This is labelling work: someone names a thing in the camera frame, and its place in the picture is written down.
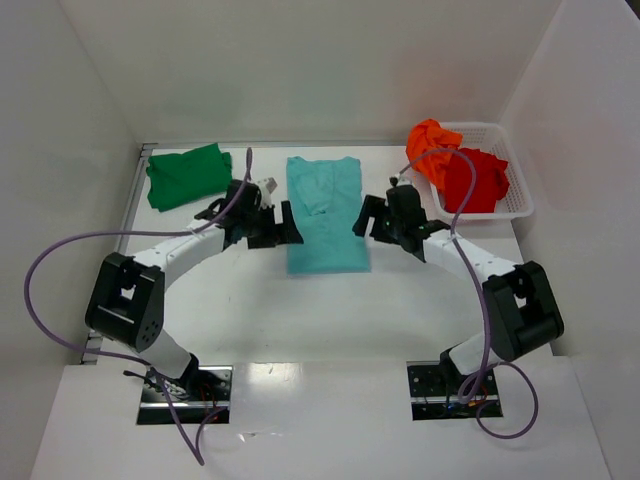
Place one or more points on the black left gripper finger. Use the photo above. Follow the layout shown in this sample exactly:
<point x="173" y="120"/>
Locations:
<point x="286" y="231"/>
<point x="265" y="236"/>

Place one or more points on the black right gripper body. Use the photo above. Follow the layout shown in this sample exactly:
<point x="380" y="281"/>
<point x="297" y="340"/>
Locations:
<point x="379" y="226"/>

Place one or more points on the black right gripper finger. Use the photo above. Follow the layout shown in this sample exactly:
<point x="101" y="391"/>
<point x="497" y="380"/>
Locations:
<point x="372" y="207"/>
<point x="383" y="232"/>

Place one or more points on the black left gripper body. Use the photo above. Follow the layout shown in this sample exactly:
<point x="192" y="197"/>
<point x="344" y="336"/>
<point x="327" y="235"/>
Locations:
<point x="273" y="230"/>

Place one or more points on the teal t shirt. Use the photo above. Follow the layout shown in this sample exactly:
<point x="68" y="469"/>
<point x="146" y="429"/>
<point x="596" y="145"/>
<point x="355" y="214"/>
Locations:
<point x="326" y="199"/>

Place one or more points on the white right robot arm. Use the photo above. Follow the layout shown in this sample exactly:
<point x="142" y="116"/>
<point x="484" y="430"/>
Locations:
<point x="520" y="312"/>

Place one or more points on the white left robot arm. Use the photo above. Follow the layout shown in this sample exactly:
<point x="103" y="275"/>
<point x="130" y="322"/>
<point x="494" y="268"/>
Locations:
<point x="128" y="300"/>

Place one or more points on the green folded t shirt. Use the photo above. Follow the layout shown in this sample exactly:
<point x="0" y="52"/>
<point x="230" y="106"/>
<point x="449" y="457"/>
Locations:
<point x="179" y="179"/>

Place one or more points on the orange t shirt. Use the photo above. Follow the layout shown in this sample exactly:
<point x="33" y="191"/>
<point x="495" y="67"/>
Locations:
<point x="428" y="149"/>

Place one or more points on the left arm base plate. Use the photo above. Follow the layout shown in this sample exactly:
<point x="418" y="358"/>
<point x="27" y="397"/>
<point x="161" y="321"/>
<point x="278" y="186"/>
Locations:
<point x="213" y="398"/>

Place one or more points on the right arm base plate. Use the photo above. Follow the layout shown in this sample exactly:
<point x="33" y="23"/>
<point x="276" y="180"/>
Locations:
<point x="432" y="399"/>

